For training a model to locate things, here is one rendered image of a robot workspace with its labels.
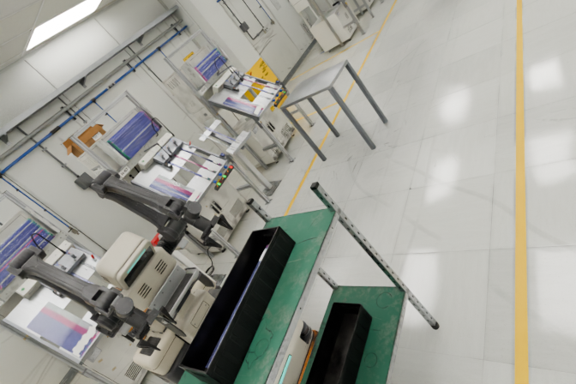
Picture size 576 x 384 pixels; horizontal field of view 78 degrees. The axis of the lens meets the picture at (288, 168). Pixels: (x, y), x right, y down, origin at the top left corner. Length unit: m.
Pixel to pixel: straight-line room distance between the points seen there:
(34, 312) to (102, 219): 2.04
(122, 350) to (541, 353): 3.00
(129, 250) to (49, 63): 4.26
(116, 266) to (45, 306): 1.82
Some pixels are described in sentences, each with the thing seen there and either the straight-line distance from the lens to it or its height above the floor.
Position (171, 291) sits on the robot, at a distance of 1.83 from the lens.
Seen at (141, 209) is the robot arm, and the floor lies 1.40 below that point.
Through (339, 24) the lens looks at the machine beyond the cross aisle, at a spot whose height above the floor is 0.39.
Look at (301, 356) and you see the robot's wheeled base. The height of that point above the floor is 0.17.
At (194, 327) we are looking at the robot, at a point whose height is 0.84.
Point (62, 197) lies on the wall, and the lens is 5.21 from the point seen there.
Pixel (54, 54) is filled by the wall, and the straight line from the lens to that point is 5.79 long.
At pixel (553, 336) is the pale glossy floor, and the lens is 2.01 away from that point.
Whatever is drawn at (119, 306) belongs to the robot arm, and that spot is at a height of 1.33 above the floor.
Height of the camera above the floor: 1.76
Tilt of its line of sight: 23 degrees down
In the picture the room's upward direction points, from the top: 41 degrees counter-clockwise
